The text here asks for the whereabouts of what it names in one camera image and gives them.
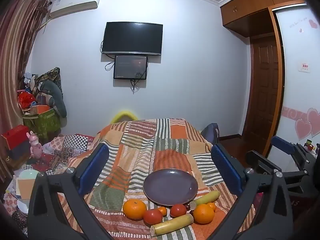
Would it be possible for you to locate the large orange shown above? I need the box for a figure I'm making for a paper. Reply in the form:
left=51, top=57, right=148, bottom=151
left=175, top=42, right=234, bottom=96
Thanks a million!
left=123, top=199, right=147, bottom=221
left=193, top=204, right=215, bottom=225

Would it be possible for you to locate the greenish yellow banana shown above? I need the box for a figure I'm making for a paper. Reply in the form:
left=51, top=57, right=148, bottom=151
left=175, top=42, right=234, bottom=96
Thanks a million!
left=189, top=190, right=220, bottom=210

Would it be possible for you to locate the grey plush toy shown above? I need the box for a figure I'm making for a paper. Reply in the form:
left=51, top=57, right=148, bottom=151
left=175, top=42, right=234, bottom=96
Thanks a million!
left=40, top=80, right=67, bottom=118

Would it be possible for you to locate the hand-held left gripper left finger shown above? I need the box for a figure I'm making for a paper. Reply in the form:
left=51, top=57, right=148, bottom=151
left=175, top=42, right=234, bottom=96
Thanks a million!
left=27, top=143, right=114, bottom=240

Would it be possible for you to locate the red tomato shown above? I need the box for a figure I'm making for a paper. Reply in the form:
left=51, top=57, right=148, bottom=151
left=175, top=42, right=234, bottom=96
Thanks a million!
left=143, top=208, right=163, bottom=225
left=170, top=204, right=187, bottom=218

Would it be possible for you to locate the brown cardboard sheet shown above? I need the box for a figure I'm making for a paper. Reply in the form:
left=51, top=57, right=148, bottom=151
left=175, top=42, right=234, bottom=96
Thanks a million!
left=16, top=178, right=37, bottom=200

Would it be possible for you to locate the black wall television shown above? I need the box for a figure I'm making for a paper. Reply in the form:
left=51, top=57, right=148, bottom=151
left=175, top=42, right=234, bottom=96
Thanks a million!
left=101, top=22, right=163, bottom=56

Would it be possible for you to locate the white heart-print wardrobe door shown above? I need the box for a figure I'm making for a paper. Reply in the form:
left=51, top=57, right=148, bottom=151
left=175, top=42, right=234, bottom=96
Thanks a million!
left=272, top=4, right=320, bottom=160

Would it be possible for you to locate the white air conditioner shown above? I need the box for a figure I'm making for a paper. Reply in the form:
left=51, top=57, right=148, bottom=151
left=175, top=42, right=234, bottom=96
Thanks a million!
left=49, top=0, right=102, bottom=19

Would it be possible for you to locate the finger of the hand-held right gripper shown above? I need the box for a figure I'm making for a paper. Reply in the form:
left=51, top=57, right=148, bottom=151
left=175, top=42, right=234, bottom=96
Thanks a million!
left=246, top=150, right=308, bottom=180
left=271, top=135, right=304, bottom=160

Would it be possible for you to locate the purple plate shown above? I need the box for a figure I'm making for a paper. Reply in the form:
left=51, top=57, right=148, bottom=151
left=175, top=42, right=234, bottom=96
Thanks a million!
left=143, top=169, right=199, bottom=206

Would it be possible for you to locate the small black monitor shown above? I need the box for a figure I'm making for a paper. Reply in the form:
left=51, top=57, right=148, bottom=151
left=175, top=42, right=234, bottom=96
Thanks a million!
left=113, top=54, right=148, bottom=80

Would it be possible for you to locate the brown wooden door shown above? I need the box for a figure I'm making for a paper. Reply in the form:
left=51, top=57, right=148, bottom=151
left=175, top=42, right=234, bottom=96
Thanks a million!
left=250, top=35, right=280, bottom=137

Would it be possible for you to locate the dark patterned cushion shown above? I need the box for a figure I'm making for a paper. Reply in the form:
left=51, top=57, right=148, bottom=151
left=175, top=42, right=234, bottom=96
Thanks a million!
left=37, top=67, right=62, bottom=93

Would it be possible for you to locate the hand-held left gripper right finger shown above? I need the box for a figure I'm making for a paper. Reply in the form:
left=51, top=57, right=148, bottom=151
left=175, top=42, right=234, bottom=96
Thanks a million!
left=211, top=144, right=297, bottom=240

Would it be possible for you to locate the striped patchwork blanket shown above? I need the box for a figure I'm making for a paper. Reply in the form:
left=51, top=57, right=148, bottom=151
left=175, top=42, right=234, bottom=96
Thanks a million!
left=54, top=118, right=255, bottom=240

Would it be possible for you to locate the striped brown curtain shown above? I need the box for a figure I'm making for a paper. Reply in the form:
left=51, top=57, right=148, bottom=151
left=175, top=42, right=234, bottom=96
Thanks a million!
left=0, top=0, right=52, bottom=183

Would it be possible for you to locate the red lidded box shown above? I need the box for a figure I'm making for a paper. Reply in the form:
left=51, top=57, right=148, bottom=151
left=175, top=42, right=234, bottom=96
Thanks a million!
left=1, top=125, right=32, bottom=160

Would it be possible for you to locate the pink toy figure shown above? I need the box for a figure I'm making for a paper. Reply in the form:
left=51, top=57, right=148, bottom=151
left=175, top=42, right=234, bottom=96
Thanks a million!
left=27, top=131, right=43, bottom=158

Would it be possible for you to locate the wooden overhead cabinet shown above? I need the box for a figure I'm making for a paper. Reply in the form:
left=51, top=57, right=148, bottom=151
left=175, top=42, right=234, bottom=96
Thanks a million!
left=220, top=0, right=307, bottom=38

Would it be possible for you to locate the checkered quilt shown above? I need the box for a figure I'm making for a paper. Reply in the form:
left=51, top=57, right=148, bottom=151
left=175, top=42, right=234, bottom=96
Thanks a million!
left=42, top=134, right=95, bottom=175

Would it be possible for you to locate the red plastic bag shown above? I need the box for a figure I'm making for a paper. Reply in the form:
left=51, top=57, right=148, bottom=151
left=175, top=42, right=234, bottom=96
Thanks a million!
left=18, top=91, right=37, bottom=109

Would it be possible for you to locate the black monitor cable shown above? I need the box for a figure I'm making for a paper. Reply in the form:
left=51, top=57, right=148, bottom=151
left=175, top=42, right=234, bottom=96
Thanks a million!
left=129, top=78, right=140, bottom=94

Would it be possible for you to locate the yellow foam ring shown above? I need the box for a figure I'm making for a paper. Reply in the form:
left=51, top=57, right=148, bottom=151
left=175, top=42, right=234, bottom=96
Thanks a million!
left=111, top=110, right=139, bottom=125

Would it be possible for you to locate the green storage box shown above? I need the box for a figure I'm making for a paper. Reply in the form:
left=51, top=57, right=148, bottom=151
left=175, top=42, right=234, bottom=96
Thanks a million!
left=22, top=106, right=62, bottom=140

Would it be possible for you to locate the pale green bowl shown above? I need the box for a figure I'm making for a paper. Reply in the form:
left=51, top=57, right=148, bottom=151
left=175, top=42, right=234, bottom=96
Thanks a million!
left=18, top=169, right=40, bottom=180

